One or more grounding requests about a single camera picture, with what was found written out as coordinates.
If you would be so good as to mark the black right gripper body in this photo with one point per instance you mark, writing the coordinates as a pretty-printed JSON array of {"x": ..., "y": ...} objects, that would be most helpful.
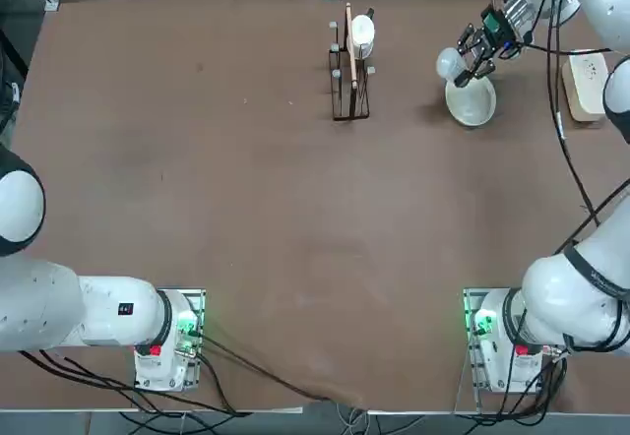
[{"x": 497, "y": 46}]

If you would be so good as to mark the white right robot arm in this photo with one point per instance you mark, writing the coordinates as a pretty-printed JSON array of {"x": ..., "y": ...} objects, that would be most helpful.
[{"x": 566, "y": 297}]

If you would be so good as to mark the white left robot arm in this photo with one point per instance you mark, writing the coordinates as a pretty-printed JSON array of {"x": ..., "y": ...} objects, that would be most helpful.
[{"x": 108, "y": 317}]

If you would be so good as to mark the white round plate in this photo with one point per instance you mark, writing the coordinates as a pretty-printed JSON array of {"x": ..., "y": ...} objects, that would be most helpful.
[{"x": 470, "y": 105}]

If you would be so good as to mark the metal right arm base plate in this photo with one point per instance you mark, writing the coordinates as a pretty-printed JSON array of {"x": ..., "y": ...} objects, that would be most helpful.
[{"x": 470, "y": 356}]

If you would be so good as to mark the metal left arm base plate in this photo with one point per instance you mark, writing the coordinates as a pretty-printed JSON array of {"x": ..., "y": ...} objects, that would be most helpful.
[{"x": 199, "y": 297}]

